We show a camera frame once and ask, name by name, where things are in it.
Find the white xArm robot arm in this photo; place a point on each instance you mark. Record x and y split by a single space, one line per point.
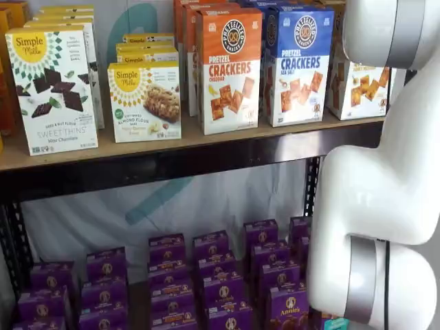
378 192

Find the purple Annie's box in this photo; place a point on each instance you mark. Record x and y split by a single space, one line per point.
271 254
280 276
287 309
103 295
51 275
304 251
173 323
101 321
43 304
168 273
261 232
223 290
38 324
106 263
210 244
299 228
172 299
228 319
216 264
166 249

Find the orange pretzel crackers box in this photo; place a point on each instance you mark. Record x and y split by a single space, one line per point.
178 34
230 86
190 51

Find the Simple Mills almond bars box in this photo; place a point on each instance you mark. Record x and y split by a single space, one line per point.
148 38
148 46
148 56
144 103

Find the blue pretzel crackers box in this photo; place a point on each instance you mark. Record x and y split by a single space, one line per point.
285 2
299 86

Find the white cracker box right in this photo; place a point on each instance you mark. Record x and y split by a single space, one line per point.
364 93

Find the Simple Mills Sweet Thins box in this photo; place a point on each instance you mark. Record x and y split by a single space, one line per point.
65 12
55 23
51 103
67 7
62 17

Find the small teal box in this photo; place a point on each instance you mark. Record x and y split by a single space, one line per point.
337 324

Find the dark orange snack box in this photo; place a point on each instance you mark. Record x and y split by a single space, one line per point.
6 96
17 13

